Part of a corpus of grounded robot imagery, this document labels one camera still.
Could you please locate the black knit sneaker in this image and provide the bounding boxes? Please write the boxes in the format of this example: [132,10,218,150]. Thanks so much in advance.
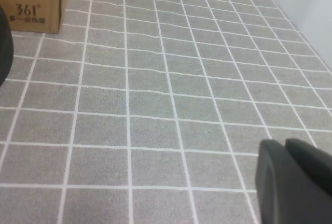
[0,4,14,87]

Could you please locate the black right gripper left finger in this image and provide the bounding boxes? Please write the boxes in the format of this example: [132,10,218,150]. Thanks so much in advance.
[255,138,332,224]

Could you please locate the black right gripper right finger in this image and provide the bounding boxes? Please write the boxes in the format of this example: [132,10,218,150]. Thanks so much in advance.
[284,137,332,199]

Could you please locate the grey checkered tablecloth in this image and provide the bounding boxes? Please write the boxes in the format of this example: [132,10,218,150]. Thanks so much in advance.
[0,0,332,224]

